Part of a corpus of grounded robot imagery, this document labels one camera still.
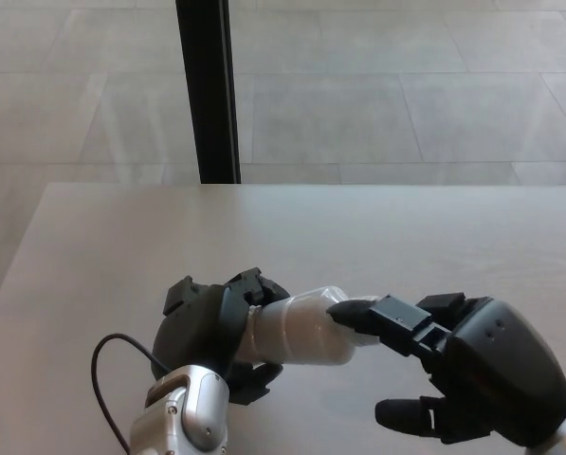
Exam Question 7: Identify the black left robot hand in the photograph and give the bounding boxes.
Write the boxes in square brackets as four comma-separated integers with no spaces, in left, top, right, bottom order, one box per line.
[150,267,292,407]

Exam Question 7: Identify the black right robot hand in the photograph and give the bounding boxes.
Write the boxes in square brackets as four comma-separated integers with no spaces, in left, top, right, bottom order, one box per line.
[327,292,566,449]

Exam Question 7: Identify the white plastic bottle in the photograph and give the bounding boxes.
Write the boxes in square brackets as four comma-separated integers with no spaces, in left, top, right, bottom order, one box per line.
[237,283,359,367]

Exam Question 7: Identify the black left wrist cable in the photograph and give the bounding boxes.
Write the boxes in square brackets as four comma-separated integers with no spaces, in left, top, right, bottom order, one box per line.
[91,334,166,451]

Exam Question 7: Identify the black window frame post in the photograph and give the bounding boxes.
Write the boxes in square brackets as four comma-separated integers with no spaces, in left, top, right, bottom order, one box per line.
[174,0,242,184]

